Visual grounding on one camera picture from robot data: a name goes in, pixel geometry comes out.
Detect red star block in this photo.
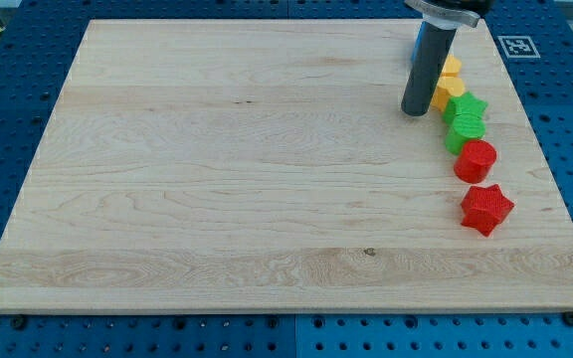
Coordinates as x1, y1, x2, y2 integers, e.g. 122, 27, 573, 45
461, 184, 515, 237

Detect yellow star block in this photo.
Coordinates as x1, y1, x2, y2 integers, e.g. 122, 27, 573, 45
441, 54, 463, 78

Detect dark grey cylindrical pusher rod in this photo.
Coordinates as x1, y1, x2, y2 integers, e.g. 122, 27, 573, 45
401, 21, 457, 116

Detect light wooden board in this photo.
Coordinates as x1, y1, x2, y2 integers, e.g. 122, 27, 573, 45
0, 19, 573, 315

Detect black bolt right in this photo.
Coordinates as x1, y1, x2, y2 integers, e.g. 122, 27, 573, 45
561, 311, 573, 327

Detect blue cube block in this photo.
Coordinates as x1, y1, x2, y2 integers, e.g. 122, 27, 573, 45
411, 22, 425, 64

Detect green star block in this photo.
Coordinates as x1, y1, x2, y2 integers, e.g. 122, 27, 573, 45
442, 91, 488, 125

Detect black bolt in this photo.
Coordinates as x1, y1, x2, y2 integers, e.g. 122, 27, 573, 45
561, 311, 573, 327
10, 315, 27, 330

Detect green cylinder block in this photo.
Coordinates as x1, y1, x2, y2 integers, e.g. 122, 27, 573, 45
445, 114, 485, 155

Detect red cylinder block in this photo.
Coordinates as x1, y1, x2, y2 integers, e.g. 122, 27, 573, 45
454, 139, 497, 184

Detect yellow hexagon block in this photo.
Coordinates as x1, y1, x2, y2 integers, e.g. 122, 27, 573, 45
430, 77, 466, 112

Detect black bolt left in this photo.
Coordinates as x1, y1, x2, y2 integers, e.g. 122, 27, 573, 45
10, 315, 27, 330

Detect white fiducial marker tag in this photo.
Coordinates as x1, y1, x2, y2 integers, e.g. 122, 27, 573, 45
498, 35, 540, 59

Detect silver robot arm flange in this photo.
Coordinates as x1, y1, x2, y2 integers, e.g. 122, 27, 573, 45
404, 0, 495, 30

